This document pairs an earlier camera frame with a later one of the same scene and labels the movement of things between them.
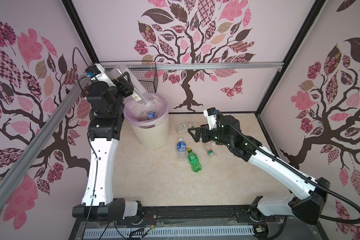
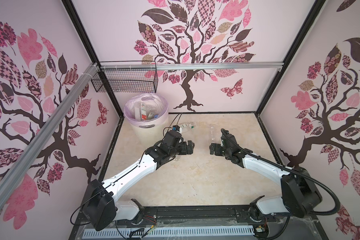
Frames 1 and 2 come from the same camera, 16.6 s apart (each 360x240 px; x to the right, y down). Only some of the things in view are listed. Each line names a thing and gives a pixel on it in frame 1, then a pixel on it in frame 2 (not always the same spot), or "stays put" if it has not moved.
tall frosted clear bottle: (139, 93) -> (137, 111)
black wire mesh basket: (145, 72) stays put
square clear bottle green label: (183, 128) stays put
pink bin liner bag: (137, 113) stays put
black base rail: (205, 216) stays put
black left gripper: (126, 85) -> (190, 147)
